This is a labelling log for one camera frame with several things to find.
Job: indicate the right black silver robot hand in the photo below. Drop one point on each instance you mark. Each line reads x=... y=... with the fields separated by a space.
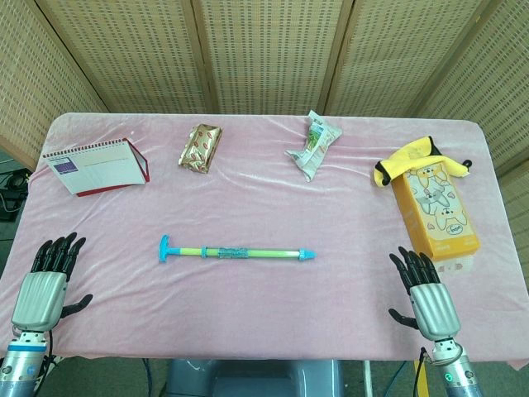
x=434 y=308

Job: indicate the white green snack bag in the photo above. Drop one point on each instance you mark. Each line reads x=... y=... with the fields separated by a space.
x=314 y=149

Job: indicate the woven bamboo folding screen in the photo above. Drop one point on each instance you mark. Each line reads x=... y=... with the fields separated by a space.
x=264 y=54

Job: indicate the orange cartoon dog box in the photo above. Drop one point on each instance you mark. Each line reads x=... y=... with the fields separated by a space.
x=438 y=211

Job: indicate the red spiral desk calendar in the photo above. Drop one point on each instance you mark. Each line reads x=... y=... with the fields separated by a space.
x=97 y=169

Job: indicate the black equipment on floor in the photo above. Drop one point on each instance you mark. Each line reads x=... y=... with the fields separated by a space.
x=12 y=194

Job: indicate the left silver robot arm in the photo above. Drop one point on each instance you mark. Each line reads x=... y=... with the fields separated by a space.
x=20 y=368

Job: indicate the gold red snack bag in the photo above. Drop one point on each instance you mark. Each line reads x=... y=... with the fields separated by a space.
x=201 y=149

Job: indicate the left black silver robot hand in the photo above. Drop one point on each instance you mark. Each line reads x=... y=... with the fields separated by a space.
x=39 y=295

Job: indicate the pink velvet tablecloth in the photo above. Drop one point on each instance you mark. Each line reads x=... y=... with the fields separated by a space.
x=264 y=306

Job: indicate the green and blue water pump toy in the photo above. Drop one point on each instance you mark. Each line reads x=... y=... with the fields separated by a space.
x=231 y=251

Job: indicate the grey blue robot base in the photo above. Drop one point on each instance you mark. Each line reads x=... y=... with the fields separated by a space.
x=264 y=378

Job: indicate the yellow banana toy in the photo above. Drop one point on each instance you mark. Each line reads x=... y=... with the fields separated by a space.
x=413 y=159

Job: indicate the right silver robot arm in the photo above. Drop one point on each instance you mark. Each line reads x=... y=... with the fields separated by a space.
x=456 y=372

